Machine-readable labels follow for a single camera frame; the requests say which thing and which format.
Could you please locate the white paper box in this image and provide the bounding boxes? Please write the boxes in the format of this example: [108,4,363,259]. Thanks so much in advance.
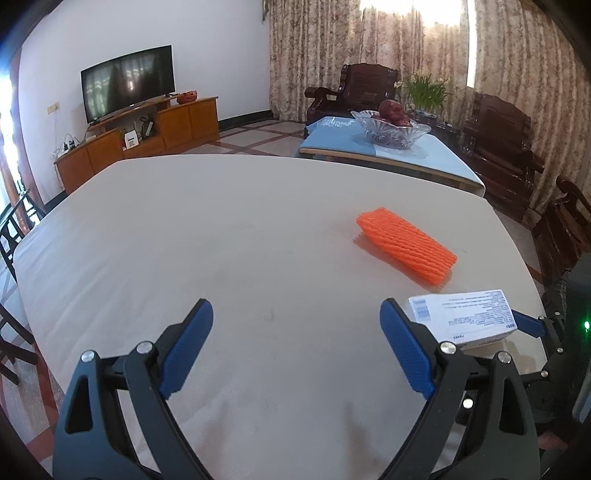
[406,289,517,349]

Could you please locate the orange foam fruit net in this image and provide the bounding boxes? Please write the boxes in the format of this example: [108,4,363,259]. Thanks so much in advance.
[356,207,458,286]

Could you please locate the dark wooden sofa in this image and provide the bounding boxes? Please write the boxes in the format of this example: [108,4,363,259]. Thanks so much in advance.
[532,175,590,288]

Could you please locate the right dark wooden armchair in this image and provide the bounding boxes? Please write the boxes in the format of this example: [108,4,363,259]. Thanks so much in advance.
[460,93,544,222]

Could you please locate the dark wooden armchair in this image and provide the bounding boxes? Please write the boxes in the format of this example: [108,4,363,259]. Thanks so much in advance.
[304,63,400,125]
[460,93,544,222]

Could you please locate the dark wooden side table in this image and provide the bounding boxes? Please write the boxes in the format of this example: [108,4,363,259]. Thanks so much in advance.
[410,110,461,145]

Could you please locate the black chair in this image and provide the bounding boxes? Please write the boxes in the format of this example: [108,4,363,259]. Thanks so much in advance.
[0,191,47,386]

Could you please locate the glass fruit bowl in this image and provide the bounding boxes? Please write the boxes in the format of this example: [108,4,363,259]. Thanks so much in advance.
[352,110,432,149]

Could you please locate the green potted plant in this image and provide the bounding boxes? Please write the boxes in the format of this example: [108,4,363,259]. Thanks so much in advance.
[394,72,451,115]

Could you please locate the red apples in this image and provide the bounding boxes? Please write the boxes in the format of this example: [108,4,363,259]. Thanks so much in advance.
[372,99,412,127]

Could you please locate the floral curtains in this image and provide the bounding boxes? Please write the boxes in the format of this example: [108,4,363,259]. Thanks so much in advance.
[263,1,590,211]

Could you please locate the blue coffee table cloth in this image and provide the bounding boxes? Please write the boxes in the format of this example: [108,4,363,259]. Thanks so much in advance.
[297,116,486,197]

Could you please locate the left dark wooden armchair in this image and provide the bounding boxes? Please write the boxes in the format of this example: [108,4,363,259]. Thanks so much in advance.
[304,63,400,125]

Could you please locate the white router box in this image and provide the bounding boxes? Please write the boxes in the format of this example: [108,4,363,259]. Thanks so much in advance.
[124,130,139,150]

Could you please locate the wooden TV cabinet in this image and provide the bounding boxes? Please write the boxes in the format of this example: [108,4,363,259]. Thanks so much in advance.
[55,95,219,194]

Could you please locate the flat screen television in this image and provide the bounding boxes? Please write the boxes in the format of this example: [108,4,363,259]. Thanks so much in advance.
[80,45,175,124]

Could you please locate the red ornament on cabinet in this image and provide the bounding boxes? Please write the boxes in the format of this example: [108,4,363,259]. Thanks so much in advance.
[176,90,198,105]

